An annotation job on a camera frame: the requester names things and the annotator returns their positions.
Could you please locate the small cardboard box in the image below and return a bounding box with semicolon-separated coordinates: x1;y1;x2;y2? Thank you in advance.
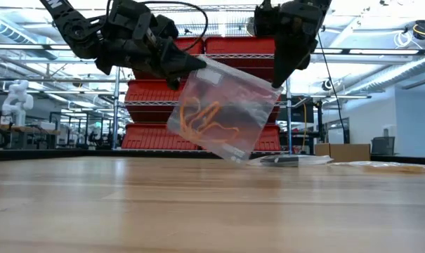
314;143;372;162

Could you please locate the wooden workbench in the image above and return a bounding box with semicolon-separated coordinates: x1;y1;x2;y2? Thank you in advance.
0;122;62;150

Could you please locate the white ceiling duct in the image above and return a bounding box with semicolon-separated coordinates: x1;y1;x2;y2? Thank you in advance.
341;56;425;96

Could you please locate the black aluminium table frame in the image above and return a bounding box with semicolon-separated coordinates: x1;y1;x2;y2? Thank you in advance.
0;148;425;166

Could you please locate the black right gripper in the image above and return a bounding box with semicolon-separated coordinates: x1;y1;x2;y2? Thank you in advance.
254;0;332;88

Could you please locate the chrome wire shelf cart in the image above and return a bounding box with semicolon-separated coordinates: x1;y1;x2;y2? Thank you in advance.
112;5;294;155

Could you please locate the black monitor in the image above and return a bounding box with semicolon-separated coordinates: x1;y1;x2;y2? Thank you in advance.
277;101;315;124

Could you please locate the black hanging cable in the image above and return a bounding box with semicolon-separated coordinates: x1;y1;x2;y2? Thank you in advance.
316;32;351;145

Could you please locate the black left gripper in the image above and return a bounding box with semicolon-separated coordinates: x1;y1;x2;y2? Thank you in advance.
101;0;207;89

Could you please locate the black mesh chair back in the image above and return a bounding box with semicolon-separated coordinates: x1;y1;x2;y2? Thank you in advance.
370;136;396;157

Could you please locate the black ceiling cable reel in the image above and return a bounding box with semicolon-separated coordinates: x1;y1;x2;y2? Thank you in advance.
411;19;425;42

